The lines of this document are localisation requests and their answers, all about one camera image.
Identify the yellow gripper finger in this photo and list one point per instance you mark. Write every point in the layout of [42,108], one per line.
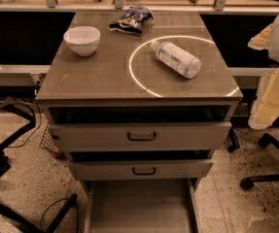
[261,40]
[265,109]

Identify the clear plastic water bottle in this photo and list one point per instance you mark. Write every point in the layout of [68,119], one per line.
[179,60]

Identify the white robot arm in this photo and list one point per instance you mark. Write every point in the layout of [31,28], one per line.
[273,47]

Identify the blue snack chip bag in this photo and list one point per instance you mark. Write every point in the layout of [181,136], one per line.
[132,20]

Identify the grey drawer cabinet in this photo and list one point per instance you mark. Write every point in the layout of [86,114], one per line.
[124,82]

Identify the open bottom drawer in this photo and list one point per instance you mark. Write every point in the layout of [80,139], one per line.
[143,206]

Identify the white ceramic bowl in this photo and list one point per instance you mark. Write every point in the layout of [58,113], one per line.
[82,40]

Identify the black chair left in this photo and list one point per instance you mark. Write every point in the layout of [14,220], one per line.
[13,106]

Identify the top drawer with handle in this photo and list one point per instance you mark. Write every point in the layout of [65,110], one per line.
[139,136]

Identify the drawer with handle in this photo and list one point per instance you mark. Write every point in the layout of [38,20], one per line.
[140,170]
[139,136]

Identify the middle drawer with handle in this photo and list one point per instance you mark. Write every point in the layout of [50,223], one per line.
[140,170]

